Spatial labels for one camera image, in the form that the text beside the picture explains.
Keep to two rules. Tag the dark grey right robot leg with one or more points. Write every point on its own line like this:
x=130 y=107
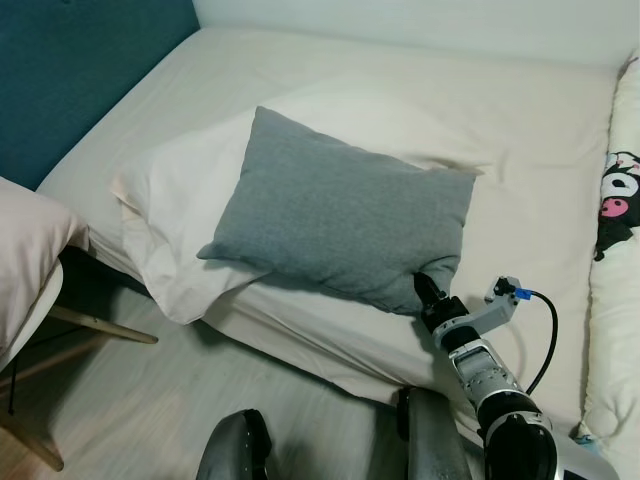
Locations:
x=432 y=440

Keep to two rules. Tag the bed with cream sheet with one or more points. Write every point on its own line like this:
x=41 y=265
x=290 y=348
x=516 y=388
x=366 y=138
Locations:
x=520 y=110

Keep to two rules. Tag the pale pink cushion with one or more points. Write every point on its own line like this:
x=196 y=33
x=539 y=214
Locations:
x=25 y=250

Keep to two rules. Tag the cream duvet with cartoon print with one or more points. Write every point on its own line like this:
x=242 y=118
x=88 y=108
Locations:
x=612 y=340

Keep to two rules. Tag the grey fabric pillow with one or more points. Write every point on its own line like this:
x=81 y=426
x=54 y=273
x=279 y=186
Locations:
x=340 y=210

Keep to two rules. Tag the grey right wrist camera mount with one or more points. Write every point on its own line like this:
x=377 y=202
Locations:
x=490 y=310

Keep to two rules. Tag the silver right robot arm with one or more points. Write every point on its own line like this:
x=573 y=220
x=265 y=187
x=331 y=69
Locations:
x=490 y=380

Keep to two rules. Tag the light blue cloth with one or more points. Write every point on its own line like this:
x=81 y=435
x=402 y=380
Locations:
x=586 y=436

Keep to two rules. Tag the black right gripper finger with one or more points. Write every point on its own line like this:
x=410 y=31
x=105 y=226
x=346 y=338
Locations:
x=427 y=292

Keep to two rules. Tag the cream white pillow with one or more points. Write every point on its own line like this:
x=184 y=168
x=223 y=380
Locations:
x=175 y=215

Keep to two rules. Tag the white chair with wooden legs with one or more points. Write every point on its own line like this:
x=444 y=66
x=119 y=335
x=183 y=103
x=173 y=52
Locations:
x=100 y=326

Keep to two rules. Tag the dark teal padded headboard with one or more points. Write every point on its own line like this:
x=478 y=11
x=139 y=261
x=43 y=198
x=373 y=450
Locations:
x=70 y=70

